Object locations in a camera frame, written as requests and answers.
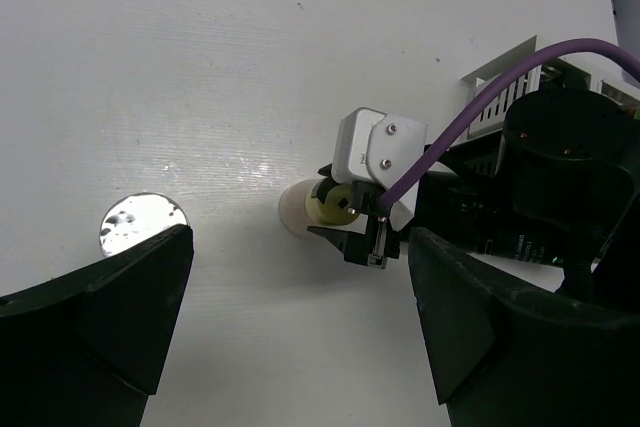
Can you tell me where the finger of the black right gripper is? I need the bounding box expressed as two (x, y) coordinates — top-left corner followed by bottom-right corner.
(312, 164), (339, 200)
(307, 217), (400, 270)

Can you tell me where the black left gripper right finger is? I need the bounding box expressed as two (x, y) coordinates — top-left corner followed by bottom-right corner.
(408, 228), (639, 426)

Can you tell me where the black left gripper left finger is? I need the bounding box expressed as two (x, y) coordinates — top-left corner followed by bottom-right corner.
(1, 225), (194, 426)

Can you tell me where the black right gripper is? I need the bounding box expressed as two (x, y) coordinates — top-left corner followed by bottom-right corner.
(411, 88), (639, 307)

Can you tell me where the cream-lidded seasoning shaker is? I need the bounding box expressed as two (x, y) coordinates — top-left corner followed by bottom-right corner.
(278, 179), (359, 236)

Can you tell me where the black condiment organizer rack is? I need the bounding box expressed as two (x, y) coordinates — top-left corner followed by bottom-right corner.
(454, 36), (639, 177)

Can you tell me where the blue-labelled white granule jar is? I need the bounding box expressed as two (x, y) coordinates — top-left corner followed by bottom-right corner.
(99, 192), (189, 258)

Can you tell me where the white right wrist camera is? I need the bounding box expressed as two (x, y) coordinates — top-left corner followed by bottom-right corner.
(330, 106), (429, 228)

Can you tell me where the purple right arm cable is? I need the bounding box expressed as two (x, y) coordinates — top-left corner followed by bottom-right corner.
(380, 38), (640, 208)

